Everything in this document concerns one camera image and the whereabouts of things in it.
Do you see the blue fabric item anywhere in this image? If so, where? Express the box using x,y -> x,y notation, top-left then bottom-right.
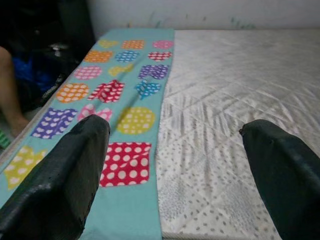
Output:
11,55 -> 55,94

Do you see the teal blanket with coloured patches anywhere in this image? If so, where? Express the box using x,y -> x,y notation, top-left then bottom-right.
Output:
0,27 -> 176,240

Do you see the black bag pile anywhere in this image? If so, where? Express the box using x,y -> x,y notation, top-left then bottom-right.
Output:
0,0 -> 97,114

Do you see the green plastic stool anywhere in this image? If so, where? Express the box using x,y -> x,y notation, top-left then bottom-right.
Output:
0,129 -> 12,150

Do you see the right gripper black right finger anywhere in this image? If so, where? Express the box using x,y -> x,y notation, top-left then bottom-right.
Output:
238,118 -> 320,240

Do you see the quilted beige spotted mattress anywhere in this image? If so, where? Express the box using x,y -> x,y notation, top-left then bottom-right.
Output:
0,29 -> 320,240

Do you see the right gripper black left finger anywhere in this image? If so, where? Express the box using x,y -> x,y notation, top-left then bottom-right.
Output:
0,114 -> 111,240

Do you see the person in blue shirt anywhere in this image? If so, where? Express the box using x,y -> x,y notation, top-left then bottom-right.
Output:
0,46 -> 31,139

